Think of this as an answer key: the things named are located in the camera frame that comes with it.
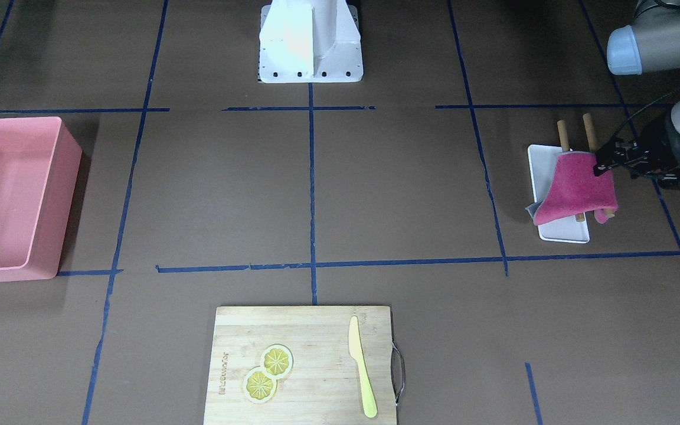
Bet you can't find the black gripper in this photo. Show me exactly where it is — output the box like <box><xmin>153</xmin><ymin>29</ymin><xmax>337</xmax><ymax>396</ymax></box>
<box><xmin>593</xmin><ymin>112</ymin><xmax>680</xmax><ymax>190</ymax></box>

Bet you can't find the pink fleece cloth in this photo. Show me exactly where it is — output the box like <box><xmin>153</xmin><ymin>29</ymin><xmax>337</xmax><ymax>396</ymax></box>
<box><xmin>527</xmin><ymin>151</ymin><xmax>619</xmax><ymax>226</ymax></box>

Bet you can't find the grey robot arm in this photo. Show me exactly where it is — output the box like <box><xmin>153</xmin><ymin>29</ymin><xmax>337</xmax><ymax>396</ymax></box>
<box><xmin>593</xmin><ymin>1</ymin><xmax>680</xmax><ymax>190</ymax></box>

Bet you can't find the outer wooden rod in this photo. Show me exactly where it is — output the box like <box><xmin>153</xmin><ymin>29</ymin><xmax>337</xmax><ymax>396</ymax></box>
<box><xmin>582</xmin><ymin>113</ymin><xmax>616</xmax><ymax>218</ymax></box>

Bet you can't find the wooden rod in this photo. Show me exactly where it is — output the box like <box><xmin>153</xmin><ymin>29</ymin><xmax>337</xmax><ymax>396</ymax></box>
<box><xmin>582</xmin><ymin>113</ymin><xmax>616</xmax><ymax>218</ymax></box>
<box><xmin>557</xmin><ymin>119</ymin><xmax>586</xmax><ymax>223</ymax></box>

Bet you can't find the inner wooden rod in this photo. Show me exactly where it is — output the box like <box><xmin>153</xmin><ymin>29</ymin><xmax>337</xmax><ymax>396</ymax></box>
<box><xmin>557</xmin><ymin>119</ymin><xmax>586</xmax><ymax>223</ymax></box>

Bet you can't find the white rectangular tray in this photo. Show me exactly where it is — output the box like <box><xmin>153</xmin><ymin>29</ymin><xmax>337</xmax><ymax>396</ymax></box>
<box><xmin>527</xmin><ymin>145</ymin><xmax>589</xmax><ymax>244</ymax></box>

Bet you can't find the yellow plastic knife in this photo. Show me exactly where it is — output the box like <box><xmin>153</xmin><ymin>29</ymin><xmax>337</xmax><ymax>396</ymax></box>
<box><xmin>348</xmin><ymin>315</ymin><xmax>378</xmax><ymax>418</ymax></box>

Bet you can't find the bamboo cutting board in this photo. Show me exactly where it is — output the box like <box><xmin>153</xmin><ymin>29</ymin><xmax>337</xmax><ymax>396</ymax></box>
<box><xmin>202</xmin><ymin>306</ymin><xmax>398</xmax><ymax>424</ymax></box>

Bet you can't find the pink plastic bin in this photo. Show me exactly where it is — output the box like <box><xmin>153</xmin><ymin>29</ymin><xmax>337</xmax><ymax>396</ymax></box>
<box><xmin>0</xmin><ymin>116</ymin><xmax>83</xmax><ymax>282</ymax></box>

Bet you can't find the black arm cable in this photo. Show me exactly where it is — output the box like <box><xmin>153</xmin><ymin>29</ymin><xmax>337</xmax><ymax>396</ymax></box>
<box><xmin>609</xmin><ymin>71</ymin><xmax>680</xmax><ymax>145</ymax></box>

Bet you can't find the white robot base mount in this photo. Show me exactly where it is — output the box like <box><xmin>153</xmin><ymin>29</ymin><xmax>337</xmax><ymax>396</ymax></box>
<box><xmin>257</xmin><ymin>1</ymin><xmax>364</xmax><ymax>84</ymax></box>

